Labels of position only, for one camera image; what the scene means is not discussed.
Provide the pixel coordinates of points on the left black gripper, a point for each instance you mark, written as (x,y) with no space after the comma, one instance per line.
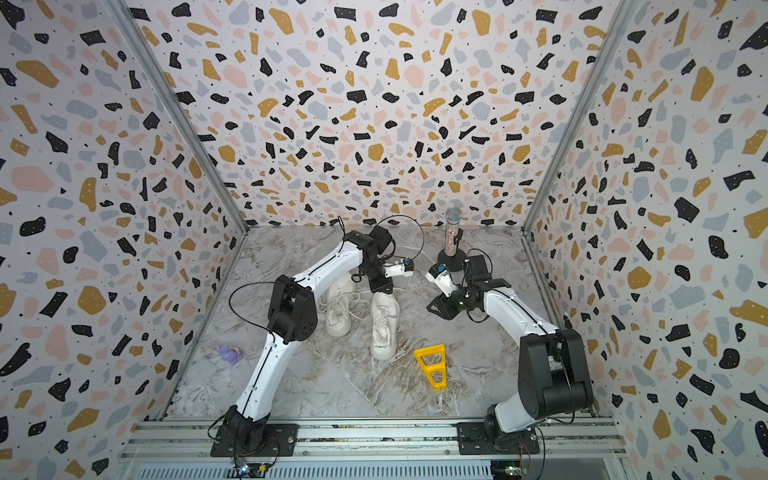
(386,287)

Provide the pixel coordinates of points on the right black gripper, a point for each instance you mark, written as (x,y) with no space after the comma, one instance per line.
(444,310)

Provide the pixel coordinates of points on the white knit sneaker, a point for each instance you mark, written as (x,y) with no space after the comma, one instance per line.
(338,327)
(385,313)

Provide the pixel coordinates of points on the sneaker white shoelace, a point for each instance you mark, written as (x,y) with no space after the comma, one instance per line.
(396,288)
(340,304)

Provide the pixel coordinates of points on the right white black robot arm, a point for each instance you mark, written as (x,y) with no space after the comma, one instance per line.
(553,377)

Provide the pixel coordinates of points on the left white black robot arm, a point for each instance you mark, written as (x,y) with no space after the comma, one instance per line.
(293,317)

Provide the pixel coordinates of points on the sprinkle tube on black base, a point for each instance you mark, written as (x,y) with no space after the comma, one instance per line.
(451,255)

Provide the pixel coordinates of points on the yellow plastic triangular stand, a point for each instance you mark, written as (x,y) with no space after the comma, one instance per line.
(433,363)

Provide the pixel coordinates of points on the purple toy figure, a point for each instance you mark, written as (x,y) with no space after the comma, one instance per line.
(229,354)

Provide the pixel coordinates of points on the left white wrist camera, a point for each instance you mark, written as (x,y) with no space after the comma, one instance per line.
(403,267)

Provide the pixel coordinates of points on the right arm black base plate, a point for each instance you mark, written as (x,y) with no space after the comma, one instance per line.
(476,438)

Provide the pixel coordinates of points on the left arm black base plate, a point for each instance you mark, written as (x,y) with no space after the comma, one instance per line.
(268,440)

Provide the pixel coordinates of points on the front aluminium rail frame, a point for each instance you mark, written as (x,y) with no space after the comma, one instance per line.
(368,448)

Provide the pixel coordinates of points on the left aluminium corner post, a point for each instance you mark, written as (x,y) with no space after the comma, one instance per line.
(124,21)

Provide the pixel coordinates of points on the aluminium corner post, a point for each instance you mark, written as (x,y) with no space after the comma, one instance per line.
(124,21)
(617,27)

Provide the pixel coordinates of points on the right aluminium corner post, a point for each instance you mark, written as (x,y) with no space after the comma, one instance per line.
(617,27)

